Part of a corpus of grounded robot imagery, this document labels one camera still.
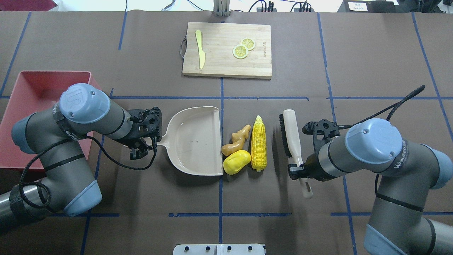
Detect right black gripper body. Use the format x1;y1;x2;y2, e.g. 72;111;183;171
288;119;340;181

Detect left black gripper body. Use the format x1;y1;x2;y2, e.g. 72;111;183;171
122;107;162;160

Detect beige brush black bristles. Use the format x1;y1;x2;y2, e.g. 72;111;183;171
279;109;313;199

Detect beige plastic dustpan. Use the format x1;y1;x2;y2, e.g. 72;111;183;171
157;106;223;176

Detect yellow toy corn cob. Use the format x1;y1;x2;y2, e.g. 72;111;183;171
251;115;267;172

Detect tan toy ginger root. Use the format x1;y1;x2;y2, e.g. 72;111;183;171
220;124;251;156

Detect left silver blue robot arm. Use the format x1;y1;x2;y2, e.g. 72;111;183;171
1;83;162;234

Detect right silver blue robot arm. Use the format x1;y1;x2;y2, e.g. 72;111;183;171
288;118;452;255

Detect pink plastic bin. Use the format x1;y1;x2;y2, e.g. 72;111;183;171
0;70;103;173

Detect yellow green toy knife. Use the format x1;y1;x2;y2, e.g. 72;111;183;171
195;30;206;69

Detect wooden cutting board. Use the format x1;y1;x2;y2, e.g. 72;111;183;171
182;22;273;80

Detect toy lemon slice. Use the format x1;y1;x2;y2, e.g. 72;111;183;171
240;37;256;51
232;44;249;60

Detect black box white label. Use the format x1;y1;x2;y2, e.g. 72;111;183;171
337;0;397;13

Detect pink cloth on stand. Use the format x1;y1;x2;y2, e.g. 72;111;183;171
0;0;58;11

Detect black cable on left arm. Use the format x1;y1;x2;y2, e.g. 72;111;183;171
18;124;158;209

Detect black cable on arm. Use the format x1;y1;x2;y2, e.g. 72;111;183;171
340;85;426;128
18;124;158;209

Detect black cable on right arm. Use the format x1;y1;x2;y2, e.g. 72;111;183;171
340;85;426;128

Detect silver aluminium frame post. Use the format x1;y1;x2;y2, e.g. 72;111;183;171
212;0;231;17

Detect white pedestal column base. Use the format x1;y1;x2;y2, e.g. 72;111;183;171
173;243;266;255

